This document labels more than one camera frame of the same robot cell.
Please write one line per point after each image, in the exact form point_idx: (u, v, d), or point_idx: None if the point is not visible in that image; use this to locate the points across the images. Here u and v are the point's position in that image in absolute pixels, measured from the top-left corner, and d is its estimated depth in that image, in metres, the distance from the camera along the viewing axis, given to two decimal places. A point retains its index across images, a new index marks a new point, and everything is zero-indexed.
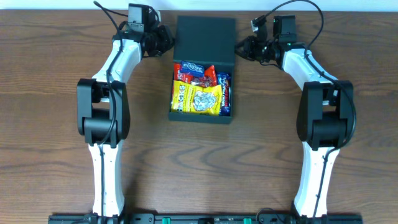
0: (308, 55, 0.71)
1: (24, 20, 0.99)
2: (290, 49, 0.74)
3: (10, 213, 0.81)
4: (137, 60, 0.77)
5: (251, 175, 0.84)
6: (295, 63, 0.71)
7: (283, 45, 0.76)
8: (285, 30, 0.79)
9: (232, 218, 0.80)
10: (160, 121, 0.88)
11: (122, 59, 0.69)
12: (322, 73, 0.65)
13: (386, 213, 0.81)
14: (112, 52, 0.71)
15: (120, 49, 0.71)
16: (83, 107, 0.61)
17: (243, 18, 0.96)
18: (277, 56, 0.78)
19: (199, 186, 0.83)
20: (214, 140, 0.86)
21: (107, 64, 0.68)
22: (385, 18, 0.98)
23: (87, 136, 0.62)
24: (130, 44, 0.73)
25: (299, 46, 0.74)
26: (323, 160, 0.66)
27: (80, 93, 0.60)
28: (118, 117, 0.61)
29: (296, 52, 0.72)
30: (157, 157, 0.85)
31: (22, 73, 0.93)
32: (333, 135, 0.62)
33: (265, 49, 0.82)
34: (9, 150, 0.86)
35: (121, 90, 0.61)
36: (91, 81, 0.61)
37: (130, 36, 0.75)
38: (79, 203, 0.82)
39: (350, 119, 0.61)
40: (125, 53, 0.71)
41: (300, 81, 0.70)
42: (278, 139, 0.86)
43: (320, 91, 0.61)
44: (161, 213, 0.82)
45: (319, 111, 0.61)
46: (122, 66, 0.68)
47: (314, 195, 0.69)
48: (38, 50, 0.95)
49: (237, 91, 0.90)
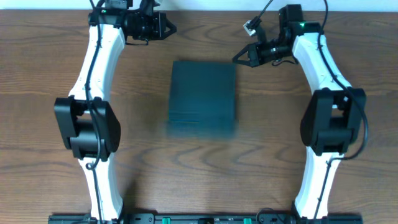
0: (321, 45, 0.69)
1: (24, 20, 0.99)
2: (303, 35, 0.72)
3: (8, 214, 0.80)
4: (121, 46, 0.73)
5: (250, 175, 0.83)
6: (307, 54, 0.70)
7: (295, 27, 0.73)
8: (293, 18, 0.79)
9: (232, 218, 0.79)
10: (160, 121, 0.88)
11: (101, 58, 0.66)
12: (335, 78, 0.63)
13: (386, 213, 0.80)
14: (90, 48, 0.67)
15: (98, 45, 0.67)
16: (67, 126, 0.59)
17: (243, 18, 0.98)
18: (286, 35, 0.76)
19: (199, 186, 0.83)
20: (214, 140, 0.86)
21: (84, 70, 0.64)
22: (384, 18, 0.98)
23: (76, 150, 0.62)
24: (109, 36, 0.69)
25: (313, 32, 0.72)
26: (326, 165, 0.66)
27: (59, 114, 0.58)
28: (104, 135, 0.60)
29: (311, 42, 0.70)
30: (156, 158, 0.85)
31: (22, 74, 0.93)
32: (337, 142, 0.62)
33: (274, 50, 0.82)
34: (9, 151, 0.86)
35: (101, 109, 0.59)
36: (68, 99, 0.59)
37: (109, 17, 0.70)
38: (79, 203, 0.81)
39: (357, 127, 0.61)
40: (104, 50, 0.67)
41: (308, 73, 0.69)
42: (278, 139, 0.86)
43: (329, 101, 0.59)
44: (161, 213, 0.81)
45: (325, 121, 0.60)
46: (102, 71, 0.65)
47: (316, 198, 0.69)
48: (38, 51, 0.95)
49: (237, 91, 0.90)
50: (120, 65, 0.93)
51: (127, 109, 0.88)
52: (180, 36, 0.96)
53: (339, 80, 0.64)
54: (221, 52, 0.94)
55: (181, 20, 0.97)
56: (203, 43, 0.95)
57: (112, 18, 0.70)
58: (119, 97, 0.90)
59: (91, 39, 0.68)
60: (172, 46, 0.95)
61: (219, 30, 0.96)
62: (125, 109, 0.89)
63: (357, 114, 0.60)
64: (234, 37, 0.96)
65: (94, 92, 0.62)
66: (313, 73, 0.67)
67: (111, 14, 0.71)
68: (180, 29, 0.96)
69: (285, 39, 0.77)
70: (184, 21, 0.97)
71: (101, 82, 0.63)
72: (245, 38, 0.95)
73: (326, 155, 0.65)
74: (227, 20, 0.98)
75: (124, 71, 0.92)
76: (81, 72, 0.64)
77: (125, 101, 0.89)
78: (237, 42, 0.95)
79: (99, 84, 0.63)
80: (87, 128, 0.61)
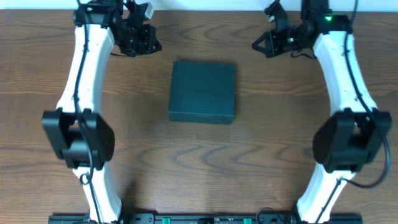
0: (348, 51, 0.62)
1: (24, 20, 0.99)
2: (328, 33, 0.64)
3: (8, 214, 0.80)
4: (112, 46, 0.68)
5: (250, 175, 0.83)
6: (331, 58, 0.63)
7: (319, 20, 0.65)
8: (316, 5, 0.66)
9: (232, 218, 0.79)
10: (160, 121, 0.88)
11: (90, 64, 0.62)
12: (359, 96, 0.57)
13: (387, 213, 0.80)
14: (77, 53, 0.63)
15: (85, 49, 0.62)
16: (58, 140, 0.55)
17: (243, 18, 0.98)
18: (309, 30, 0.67)
19: (199, 186, 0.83)
20: (214, 140, 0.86)
21: (73, 76, 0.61)
22: (384, 19, 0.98)
23: (69, 162, 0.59)
24: (97, 38, 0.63)
25: (337, 30, 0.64)
26: (336, 182, 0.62)
27: (47, 129, 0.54)
28: (99, 147, 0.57)
29: (336, 43, 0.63)
30: (157, 158, 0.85)
31: (22, 73, 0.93)
32: (352, 162, 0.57)
33: (292, 41, 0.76)
34: (9, 151, 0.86)
35: (92, 121, 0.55)
36: (56, 112, 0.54)
37: (96, 16, 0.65)
38: (79, 203, 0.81)
39: (377, 150, 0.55)
40: (93, 54, 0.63)
41: (329, 79, 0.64)
42: (278, 139, 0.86)
43: (351, 124, 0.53)
44: (160, 213, 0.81)
45: (343, 143, 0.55)
46: (91, 78, 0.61)
47: (320, 207, 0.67)
48: (38, 50, 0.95)
49: (237, 91, 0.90)
50: (120, 65, 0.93)
51: (128, 109, 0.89)
52: (180, 36, 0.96)
53: (365, 99, 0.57)
54: (221, 52, 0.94)
55: (181, 20, 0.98)
56: (203, 43, 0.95)
57: (99, 17, 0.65)
58: (119, 97, 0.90)
59: (78, 42, 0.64)
60: (172, 46, 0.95)
61: (218, 30, 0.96)
62: (126, 108, 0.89)
63: (378, 140, 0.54)
64: (234, 37, 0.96)
65: (84, 102, 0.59)
66: (336, 83, 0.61)
67: (98, 10, 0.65)
68: (180, 29, 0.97)
69: (306, 32, 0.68)
70: (184, 21, 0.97)
71: (90, 91, 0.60)
72: (245, 38, 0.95)
73: (337, 173, 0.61)
74: (227, 20, 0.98)
75: (124, 71, 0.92)
76: (69, 79, 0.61)
77: (125, 101, 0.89)
78: (237, 42, 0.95)
79: (88, 93, 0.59)
80: (79, 138, 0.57)
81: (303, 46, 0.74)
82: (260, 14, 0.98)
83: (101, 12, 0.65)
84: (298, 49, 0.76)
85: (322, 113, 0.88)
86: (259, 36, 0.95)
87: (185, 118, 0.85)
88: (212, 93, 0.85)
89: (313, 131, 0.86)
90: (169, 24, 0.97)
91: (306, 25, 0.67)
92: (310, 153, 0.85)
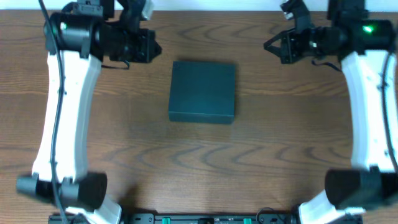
0: (386, 86, 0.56)
1: (25, 20, 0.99)
2: (365, 54, 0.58)
3: (8, 214, 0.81)
4: (97, 71, 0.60)
5: (250, 175, 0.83)
6: (363, 91, 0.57)
7: (355, 28, 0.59)
8: (350, 4, 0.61)
9: (232, 218, 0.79)
10: (160, 121, 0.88)
11: (67, 109, 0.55)
12: (391, 151, 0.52)
13: (386, 213, 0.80)
14: (52, 93, 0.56)
15: (60, 91, 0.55)
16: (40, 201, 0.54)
17: (242, 18, 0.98)
18: (341, 38, 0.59)
19: (199, 186, 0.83)
20: (214, 140, 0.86)
21: (49, 124, 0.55)
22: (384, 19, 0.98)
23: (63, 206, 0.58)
24: (74, 74, 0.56)
25: (377, 48, 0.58)
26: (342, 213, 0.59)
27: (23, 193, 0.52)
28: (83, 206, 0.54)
29: (374, 73, 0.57)
30: (157, 158, 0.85)
31: (22, 73, 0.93)
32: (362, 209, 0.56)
33: (314, 46, 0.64)
34: (9, 151, 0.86)
35: (69, 192, 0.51)
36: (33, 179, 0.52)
37: (71, 33, 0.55)
38: None
39: None
40: (72, 90, 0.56)
41: (356, 113, 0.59)
42: (278, 139, 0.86)
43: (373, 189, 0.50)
44: (160, 213, 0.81)
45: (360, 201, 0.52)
46: (70, 131, 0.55)
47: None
48: (38, 50, 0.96)
49: (237, 91, 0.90)
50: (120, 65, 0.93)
51: (128, 109, 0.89)
52: (180, 37, 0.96)
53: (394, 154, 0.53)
54: (221, 52, 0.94)
55: (181, 20, 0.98)
56: (203, 43, 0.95)
57: (74, 33, 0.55)
58: (119, 97, 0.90)
59: (51, 78, 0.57)
60: (172, 46, 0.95)
61: (218, 30, 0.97)
62: (126, 109, 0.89)
63: None
64: (234, 37, 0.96)
65: (63, 163, 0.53)
66: (363, 124, 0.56)
67: (72, 25, 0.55)
68: (180, 30, 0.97)
69: (337, 39, 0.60)
70: (184, 22, 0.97)
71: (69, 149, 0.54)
72: (244, 38, 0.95)
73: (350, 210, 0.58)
74: (226, 20, 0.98)
75: (124, 71, 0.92)
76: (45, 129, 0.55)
77: (125, 101, 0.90)
78: (237, 42, 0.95)
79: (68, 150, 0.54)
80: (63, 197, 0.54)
81: (329, 52, 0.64)
82: (260, 14, 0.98)
83: (75, 27, 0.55)
84: (321, 54, 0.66)
85: (321, 113, 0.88)
86: (259, 36, 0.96)
87: (186, 118, 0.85)
88: (213, 93, 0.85)
89: (312, 131, 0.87)
90: (169, 25, 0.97)
91: (339, 33, 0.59)
92: (310, 153, 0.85)
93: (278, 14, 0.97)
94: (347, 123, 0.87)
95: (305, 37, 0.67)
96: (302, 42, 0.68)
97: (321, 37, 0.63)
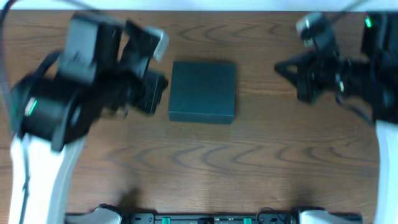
0: None
1: (24, 19, 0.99)
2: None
3: None
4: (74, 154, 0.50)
5: (250, 175, 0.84)
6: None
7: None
8: (393, 50, 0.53)
9: (232, 218, 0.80)
10: (160, 121, 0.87)
11: (33, 207, 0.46)
12: None
13: None
14: (16, 178, 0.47)
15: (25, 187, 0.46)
16: None
17: (242, 18, 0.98)
18: (385, 102, 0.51)
19: (199, 186, 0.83)
20: (214, 140, 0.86)
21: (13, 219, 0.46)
22: None
23: None
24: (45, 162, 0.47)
25: None
26: None
27: None
28: None
29: None
30: (157, 158, 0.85)
31: (22, 74, 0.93)
32: None
33: (344, 89, 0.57)
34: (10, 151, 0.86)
35: None
36: None
37: (43, 107, 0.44)
38: (79, 203, 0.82)
39: None
40: (40, 174, 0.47)
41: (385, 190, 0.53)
42: (278, 139, 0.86)
43: None
44: (160, 213, 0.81)
45: None
46: None
47: None
48: (38, 50, 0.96)
49: (237, 91, 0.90)
50: None
51: None
52: (180, 37, 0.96)
53: None
54: (221, 52, 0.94)
55: (181, 20, 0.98)
56: (203, 43, 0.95)
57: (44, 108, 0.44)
58: None
59: (15, 160, 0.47)
60: (172, 47, 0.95)
61: (218, 30, 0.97)
62: None
63: None
64: (234, 37, 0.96)
65: None
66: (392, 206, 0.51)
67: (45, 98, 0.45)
68: (180, 30, 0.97)
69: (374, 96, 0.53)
70: (184, 21, 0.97)
71: None
72: (244, 38, 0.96)
73: None
74: (226, 20, 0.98)
75: None
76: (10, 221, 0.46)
77: None
78: (237, 42, 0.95)
79: None
80: None
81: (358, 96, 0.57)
82: (259, 14, 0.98)
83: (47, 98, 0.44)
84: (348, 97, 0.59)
85: (321, 112, 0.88)
86: (259, 36, 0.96)
87: (186, 118, 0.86)
88: (213, 93, 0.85)
89: (313, 131, 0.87)
90: (169, 25, 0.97)
91: (382, 93, 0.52)
92: (310, 153, 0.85)
93: (278, 14, 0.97)
94: (347, 122, 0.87)
95: (331, 73, 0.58)
96: (323, 76, 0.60)
97: (354, 83, 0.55)
